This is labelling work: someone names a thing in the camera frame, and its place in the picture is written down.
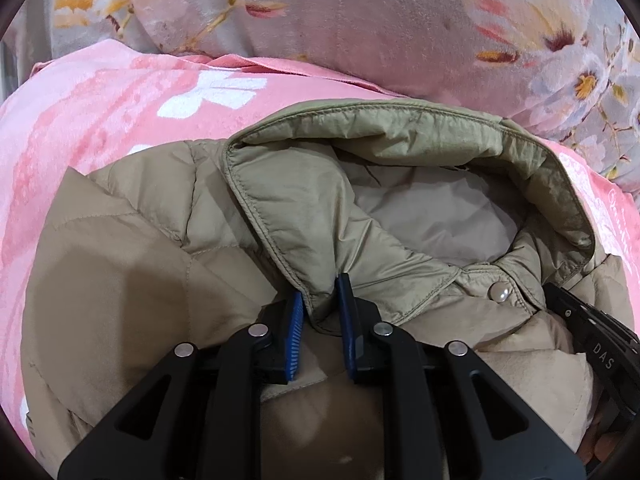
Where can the grey floral blanket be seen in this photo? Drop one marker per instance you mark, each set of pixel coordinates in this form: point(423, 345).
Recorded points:
point(375, 20)

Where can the pink printed blanket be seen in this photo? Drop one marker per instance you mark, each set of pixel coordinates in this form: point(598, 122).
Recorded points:
point(100, 110)

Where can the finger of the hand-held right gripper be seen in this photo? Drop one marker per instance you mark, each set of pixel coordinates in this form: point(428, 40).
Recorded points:
point(562, 305)

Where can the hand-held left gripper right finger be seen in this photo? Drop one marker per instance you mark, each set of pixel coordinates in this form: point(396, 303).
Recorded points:
point(349, 330)

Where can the tan puffer jacket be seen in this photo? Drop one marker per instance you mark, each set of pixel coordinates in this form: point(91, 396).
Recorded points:
point(400, 220)

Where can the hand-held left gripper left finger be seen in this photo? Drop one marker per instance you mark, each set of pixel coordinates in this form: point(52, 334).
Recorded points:
point(295, 340)

